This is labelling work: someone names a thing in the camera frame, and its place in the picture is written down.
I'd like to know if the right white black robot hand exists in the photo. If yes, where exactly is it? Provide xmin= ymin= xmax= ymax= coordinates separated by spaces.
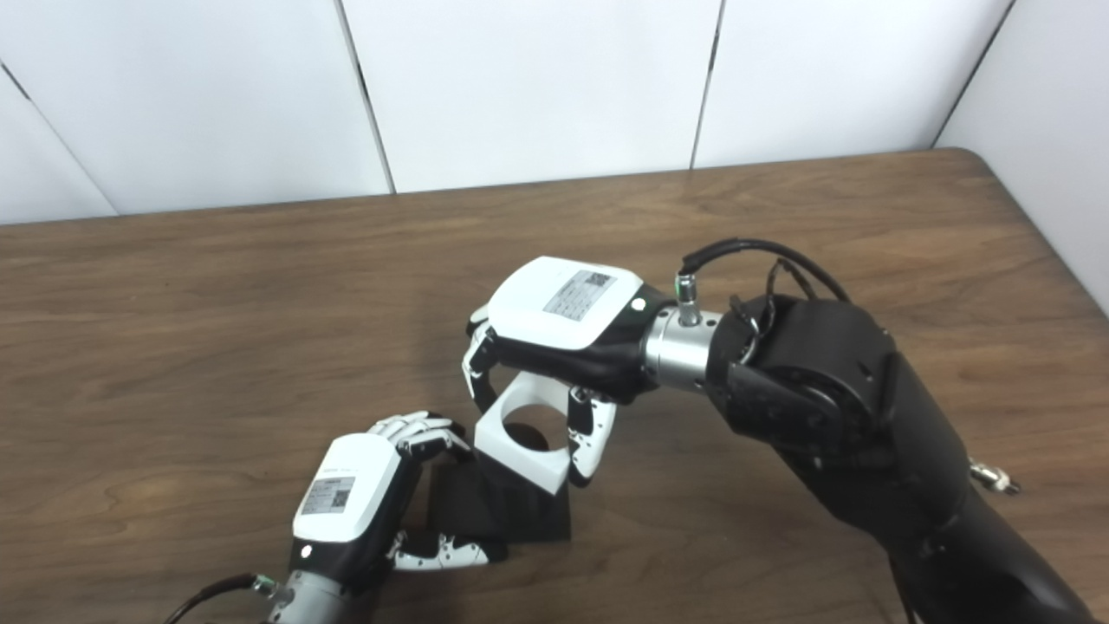
xmin=462 ymin=256 xmax=673 ymax=488

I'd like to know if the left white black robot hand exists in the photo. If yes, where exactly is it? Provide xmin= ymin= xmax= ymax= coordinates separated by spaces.
xmin=290 ymin=411 xmax=508 ymax=592

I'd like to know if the white square piece with hole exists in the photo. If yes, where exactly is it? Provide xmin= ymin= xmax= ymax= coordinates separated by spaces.
xmin=474 ymin=373 xmax=578 ymax=496

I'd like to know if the black peg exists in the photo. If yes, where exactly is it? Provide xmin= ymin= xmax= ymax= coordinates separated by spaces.
xmin=425 ymin=423 xmax=573 ymax=564

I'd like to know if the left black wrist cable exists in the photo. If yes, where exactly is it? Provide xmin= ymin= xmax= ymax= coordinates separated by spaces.
xmin=160 ymin=572 xmax=280 ymax=624

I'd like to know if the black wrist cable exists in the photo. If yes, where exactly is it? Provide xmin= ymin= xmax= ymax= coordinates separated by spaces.
xmin=160 ymin=572 xmax=280 ymax=624
xmin=676 ymin=238 xmax=854 ymax=328

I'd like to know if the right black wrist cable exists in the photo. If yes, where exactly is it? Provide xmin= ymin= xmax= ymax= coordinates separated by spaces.
xmin=676 ymin=238 xmax=854 ymax=328

